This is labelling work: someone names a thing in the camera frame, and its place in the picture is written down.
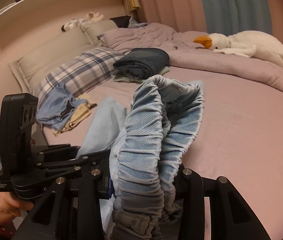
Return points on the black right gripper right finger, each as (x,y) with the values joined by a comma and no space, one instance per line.
(214,209)

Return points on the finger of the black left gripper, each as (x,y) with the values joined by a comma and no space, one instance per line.
(53,153)
(46,171)

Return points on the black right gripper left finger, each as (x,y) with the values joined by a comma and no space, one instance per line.
(74,213)

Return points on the light blue pants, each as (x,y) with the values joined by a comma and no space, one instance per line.
(147,142)

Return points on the person's left hand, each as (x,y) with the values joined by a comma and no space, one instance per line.
(11,206)

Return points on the crumpled blue garment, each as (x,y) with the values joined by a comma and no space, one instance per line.
(58,108)

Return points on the pink bed sheet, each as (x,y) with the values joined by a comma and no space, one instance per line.
(241,138)

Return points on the beige pillow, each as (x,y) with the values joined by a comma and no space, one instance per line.
(36,64)
(92,31)

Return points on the plaid pillow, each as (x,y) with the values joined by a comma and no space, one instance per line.
(81,74)

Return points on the folded dark blue jeans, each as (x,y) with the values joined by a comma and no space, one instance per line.
(142,63)

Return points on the small white plush toy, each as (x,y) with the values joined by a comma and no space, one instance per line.
(91,17)

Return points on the pink quilted duvet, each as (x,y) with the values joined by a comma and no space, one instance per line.
(184,53)

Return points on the white goose plush toy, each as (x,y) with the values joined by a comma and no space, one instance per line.
(250,43)

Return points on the pink curtain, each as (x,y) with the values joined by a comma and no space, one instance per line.
(181,15)

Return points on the blue curtain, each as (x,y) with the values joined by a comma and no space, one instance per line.
(229,17)

